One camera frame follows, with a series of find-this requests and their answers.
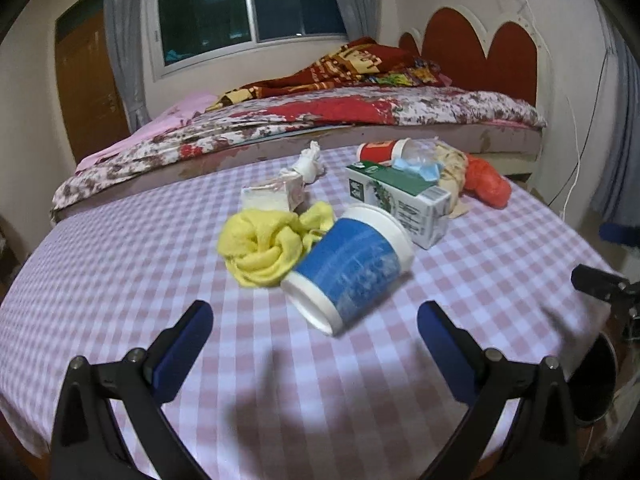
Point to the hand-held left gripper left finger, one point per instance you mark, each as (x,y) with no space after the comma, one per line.
(182,345)

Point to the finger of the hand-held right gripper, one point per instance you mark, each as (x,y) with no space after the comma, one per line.
(620,235)
(595,280)

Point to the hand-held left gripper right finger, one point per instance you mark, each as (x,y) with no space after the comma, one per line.
(445,345)

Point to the black round trash bin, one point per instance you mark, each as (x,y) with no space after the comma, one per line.
(592,385)

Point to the blue paper cup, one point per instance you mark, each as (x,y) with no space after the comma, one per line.
(345,270)

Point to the yellow cloth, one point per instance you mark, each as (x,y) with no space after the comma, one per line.
(260,245)

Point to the orange plastic bag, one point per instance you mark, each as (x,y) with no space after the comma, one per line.
(487,182)

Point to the green and white milk carton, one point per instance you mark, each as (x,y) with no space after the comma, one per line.
(400,205)

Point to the blue face mask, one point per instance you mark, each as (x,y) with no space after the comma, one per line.
(420,169)

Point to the red paper cup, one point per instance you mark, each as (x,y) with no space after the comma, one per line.
(377,151)

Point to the crumpled white tissue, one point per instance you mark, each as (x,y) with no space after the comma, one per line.
(307,165)

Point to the pink bed sheet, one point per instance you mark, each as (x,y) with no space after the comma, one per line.
(165,120)

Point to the red heart-shaped headboard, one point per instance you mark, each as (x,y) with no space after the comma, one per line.
(465,50)

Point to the bed with floral blanket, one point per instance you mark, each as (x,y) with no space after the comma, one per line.
(325,110)

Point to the wooden door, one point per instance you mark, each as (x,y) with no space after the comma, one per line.
(85,90)

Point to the red printed blanket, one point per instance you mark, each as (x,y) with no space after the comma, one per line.
(345,67)

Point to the sliding glass window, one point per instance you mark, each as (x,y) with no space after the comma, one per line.
(250,10)

